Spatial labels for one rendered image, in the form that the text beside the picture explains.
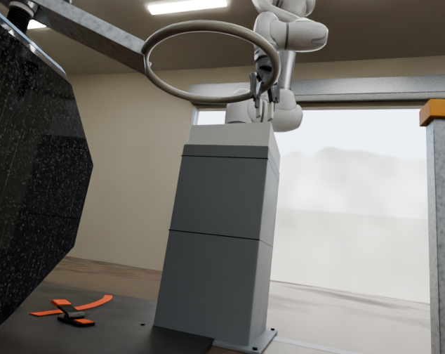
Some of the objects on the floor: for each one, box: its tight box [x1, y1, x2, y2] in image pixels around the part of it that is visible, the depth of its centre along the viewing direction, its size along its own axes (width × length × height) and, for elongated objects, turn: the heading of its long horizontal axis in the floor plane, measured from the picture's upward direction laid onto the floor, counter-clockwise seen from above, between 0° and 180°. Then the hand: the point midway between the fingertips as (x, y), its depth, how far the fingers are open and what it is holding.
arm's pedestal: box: [140, 144, 280, 354], centre depth 154 cm, size 50×50×80 cm
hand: (264, 110), depth 124 cm, fingers closed on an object, 4 cm apart
